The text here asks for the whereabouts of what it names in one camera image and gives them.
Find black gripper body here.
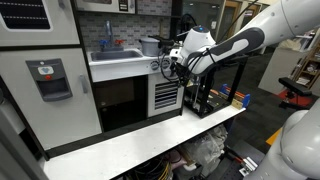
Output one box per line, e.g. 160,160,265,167
171,61,196,88

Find white slatted cabinet door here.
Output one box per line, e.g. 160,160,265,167
147,71,185,118

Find grey pot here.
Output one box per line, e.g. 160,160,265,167
139,37,162,57

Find white toy kitchen unit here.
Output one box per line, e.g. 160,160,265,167
0,0,198,159

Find grey stove knob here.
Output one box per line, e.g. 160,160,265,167
149,60,161,71
160,59,171,70

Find blue and wood clamp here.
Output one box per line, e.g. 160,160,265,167
218,83,252,110

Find grey sink basin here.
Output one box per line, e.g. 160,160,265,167
89,49,144,63

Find clear crumpled plastic bag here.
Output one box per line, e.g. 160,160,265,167
181,123,230,176

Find pink bag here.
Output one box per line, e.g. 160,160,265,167
165,149,188,169

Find grey toy faucet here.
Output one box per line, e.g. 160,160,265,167
104,20,114,48

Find white panel board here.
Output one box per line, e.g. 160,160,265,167
258,46,308,96

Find white toy microwave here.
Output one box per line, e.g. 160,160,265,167
73,0,137,15

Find white fridge door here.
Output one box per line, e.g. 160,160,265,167
0,48,103,151

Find white freezer door dark window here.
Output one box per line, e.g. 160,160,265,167
0,0,81,48

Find wooden bookshelf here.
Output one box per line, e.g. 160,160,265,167
293,43,320,90

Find grey water dispenser panel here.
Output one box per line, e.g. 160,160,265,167
25,58,74,103

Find black metal frame rack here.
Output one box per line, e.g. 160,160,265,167
183,54,249,119

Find grey fridge door handle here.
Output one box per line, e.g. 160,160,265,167
79,73,90,95

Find yellow cable bundle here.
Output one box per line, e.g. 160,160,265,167
133,156,174,180

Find grey aluminium post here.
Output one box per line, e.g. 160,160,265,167
0,87,50,180

